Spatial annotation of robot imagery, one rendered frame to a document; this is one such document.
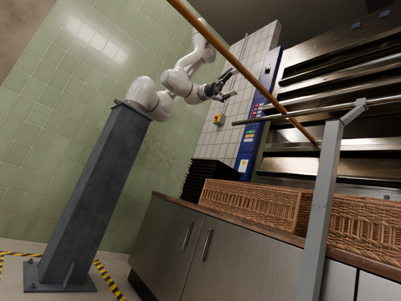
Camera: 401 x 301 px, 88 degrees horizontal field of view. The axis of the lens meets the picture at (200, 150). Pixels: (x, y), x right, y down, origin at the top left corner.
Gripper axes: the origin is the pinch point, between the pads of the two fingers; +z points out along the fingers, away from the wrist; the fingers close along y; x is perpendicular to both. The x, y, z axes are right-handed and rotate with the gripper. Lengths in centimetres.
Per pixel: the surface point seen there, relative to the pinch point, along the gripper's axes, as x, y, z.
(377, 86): -52, -20, 42
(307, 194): -22, 45, 32
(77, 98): 50, 12, -119
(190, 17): 36.6, 1.2, 8.3
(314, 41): -68, -87, -5
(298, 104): -54, -20, 1
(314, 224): -7, 57, 42
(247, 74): 2.5, 1.1, 8.2
